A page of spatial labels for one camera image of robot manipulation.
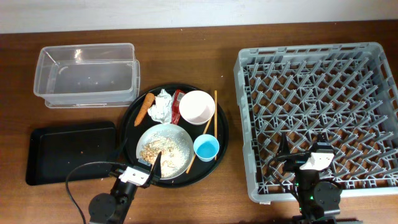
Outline blue cup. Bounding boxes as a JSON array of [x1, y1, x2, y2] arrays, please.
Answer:
[[197, 134, 220, 162]]

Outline rice and food scraps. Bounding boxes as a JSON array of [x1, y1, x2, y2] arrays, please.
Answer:
[[139, 134, 190, 179]]

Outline grey dishwasher rack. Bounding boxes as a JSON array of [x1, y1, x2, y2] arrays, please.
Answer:
[[233, 42, 397, 204]]

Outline round black tray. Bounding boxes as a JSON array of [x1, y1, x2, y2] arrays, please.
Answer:
[[119, 83, 229, 189]]

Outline grey plate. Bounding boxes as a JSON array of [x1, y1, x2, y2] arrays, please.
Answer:
[[136, 124, 194, 180]]

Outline red snack wrapper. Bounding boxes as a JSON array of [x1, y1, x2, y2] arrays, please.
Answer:
[[171, 90, 185, 124]]

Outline black rectangular tray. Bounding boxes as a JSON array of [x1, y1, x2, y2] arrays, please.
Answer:
[[25, 121, 116, 185]]

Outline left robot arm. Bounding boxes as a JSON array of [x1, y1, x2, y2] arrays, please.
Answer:
[[88, 153, 162, 224]]

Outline white tissue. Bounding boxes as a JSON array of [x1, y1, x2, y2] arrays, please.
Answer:
[[148, 89, 173, 124]]

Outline wooden chopstick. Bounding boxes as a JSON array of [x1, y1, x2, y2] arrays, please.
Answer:
[[214, 90, 218, 140], [185, 119, 212, 174]]

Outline pink bowl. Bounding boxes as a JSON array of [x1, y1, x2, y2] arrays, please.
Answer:
[[178, 90, 215, 125]]

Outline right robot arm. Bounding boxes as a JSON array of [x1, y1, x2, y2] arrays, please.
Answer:
[[276, 134, 343, 223]]

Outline clear plastic bin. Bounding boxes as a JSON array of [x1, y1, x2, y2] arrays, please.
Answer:
[[33, 43, 140, 108]]

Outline orange carrot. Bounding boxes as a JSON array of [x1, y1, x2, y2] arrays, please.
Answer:
[[134, 93, 155, 126]]

